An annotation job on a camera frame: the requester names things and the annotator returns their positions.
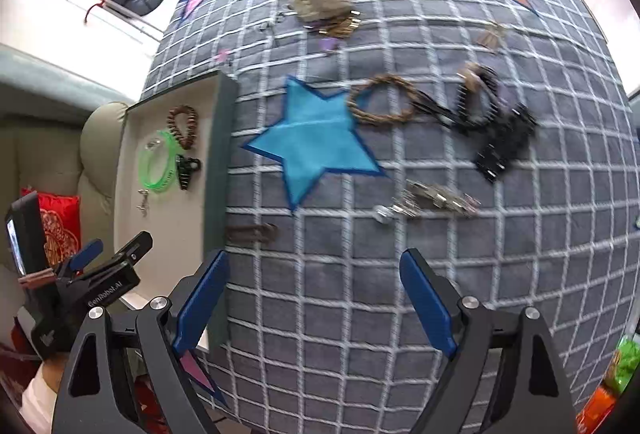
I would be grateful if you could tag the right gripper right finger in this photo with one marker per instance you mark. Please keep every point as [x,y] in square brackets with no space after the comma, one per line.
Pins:
[434,299]

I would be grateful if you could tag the beige leather sofa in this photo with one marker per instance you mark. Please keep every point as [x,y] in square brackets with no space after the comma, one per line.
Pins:
[62,159]

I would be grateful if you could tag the small beige hair clip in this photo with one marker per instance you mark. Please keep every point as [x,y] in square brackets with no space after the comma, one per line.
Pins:
[492,36]

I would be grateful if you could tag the red embroidered cushion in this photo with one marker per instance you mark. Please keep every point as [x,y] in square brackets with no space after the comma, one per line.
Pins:
[60,218]

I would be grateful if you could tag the silver pearl pendant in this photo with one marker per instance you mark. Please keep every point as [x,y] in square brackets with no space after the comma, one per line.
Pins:
[384,214]

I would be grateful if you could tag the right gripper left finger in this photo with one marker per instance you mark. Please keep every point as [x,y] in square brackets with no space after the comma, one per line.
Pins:
[193,301]

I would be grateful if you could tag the brown hair clip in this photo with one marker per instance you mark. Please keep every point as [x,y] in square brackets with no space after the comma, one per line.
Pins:
[262,233]

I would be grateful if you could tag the beige jewelry tray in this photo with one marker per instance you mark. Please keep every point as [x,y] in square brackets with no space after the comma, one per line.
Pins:
[186,225]

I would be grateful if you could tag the dark metal hairpin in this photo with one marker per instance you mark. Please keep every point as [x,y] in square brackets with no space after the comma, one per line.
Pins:
[269,25]

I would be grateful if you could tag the grey checked star blanket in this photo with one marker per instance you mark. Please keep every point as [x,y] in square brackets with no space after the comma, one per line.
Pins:
[322,337]

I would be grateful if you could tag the green plastic bangle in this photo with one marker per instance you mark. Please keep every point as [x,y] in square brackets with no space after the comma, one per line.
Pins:
[157,161]

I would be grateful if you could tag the purple heart charm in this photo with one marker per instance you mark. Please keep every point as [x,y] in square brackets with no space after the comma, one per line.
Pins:
[330,45]

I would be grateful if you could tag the black claw hair clip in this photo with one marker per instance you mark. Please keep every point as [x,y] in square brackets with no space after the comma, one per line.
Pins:
[185,168]

